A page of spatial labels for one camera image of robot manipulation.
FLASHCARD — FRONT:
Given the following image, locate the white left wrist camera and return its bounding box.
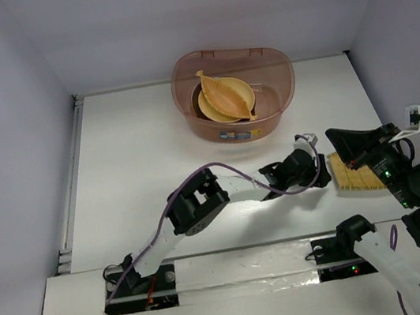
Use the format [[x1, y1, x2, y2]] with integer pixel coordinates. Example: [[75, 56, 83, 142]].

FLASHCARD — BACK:
[[293, 133, 318, 157]]

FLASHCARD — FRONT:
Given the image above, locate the round yellow plastic plate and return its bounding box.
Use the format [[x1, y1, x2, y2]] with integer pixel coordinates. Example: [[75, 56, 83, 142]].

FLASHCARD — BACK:
[[193, 71, 259, 127]]

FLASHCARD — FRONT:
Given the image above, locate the translucent brown plastic bin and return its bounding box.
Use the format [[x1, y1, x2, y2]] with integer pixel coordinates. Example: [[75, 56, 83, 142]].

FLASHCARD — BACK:
[[171, 47, 295, 143]]

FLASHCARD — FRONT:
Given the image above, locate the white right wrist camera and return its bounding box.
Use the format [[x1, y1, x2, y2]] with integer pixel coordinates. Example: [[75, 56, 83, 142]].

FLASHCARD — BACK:
[[389, 104, 420, 144]]

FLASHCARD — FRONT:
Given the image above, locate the white foam board front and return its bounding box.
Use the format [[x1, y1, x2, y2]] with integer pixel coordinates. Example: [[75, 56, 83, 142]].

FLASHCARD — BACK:
[[43, 239, 419, 315]]

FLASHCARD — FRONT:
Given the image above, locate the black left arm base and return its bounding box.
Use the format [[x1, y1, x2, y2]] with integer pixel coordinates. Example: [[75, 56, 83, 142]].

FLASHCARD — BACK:
[[103, 263, 180, 315]]

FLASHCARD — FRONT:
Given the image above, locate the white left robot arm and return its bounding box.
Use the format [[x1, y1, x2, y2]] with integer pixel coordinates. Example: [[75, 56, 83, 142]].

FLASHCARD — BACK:
[[118, 134, 332, 293]]

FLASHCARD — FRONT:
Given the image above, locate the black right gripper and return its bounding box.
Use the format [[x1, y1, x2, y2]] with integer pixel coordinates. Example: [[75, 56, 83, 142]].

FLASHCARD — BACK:
[[323, 114, 420, 216]]

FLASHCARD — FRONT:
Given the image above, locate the leaf shaped yellow dish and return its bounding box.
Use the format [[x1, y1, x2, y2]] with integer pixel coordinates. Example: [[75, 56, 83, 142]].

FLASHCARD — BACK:
[[195, 70, 257, 121]]

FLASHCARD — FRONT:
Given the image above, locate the rectangular woven bamboo tray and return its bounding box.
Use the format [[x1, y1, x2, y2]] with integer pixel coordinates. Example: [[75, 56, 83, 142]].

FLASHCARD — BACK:
[[328, 152, 386, 191]]

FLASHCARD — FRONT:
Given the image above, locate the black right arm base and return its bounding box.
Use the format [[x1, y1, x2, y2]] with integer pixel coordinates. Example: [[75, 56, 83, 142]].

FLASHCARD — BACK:
[[304, 215, 377, 283]]

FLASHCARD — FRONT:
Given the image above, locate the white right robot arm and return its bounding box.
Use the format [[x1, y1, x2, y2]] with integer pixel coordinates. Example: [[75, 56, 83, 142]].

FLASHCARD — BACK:
[[325, 110, 420, 315]]

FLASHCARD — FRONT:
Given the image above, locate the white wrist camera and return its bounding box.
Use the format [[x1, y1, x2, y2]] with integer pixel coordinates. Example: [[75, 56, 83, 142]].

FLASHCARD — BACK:
[[389, 104, 420, 144], [293, 133, 318, 157]]

